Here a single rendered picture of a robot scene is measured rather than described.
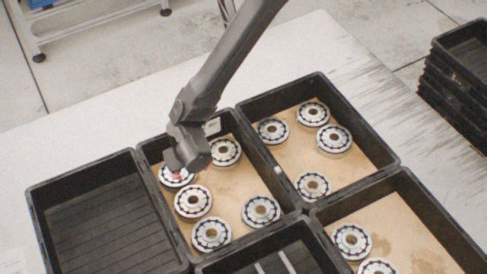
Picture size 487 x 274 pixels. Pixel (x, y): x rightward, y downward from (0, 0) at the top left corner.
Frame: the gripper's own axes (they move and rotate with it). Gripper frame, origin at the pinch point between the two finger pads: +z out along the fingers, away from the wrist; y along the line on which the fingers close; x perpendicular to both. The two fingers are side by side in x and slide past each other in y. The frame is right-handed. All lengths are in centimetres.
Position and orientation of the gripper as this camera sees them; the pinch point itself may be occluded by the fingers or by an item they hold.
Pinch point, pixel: (192, 172)
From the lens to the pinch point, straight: 126.2
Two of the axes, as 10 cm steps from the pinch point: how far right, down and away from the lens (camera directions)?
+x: -4.4, -7.1, 5.5
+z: 0.8, 5.8, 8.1
